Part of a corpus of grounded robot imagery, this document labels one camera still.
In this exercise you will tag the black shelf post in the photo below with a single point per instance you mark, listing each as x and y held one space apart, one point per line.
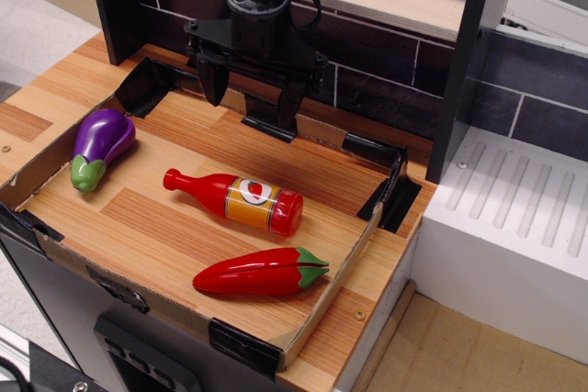
478 25
121 25

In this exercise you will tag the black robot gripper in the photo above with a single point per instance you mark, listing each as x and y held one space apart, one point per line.
259 41

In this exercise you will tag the black shelf post right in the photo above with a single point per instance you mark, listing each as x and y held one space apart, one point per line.
478 25

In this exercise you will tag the cardboard fence with black tape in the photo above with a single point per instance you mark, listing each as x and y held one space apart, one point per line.
129 250

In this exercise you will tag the red toy chili pepper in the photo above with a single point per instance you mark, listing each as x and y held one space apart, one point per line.
279 271

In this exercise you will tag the purple toy eggplant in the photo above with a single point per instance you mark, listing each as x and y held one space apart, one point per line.
102 137

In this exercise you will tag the white toy sink drainboard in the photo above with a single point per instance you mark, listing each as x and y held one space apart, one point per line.
504 241

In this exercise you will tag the black shelf post left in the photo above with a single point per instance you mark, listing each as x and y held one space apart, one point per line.
121 25

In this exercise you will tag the red hot sauce bottle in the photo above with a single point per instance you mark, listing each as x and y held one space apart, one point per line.
243 200

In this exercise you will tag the black control panel with buttons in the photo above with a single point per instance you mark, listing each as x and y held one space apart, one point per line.
140 366

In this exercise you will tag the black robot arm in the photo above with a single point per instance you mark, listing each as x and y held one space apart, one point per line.
259 41

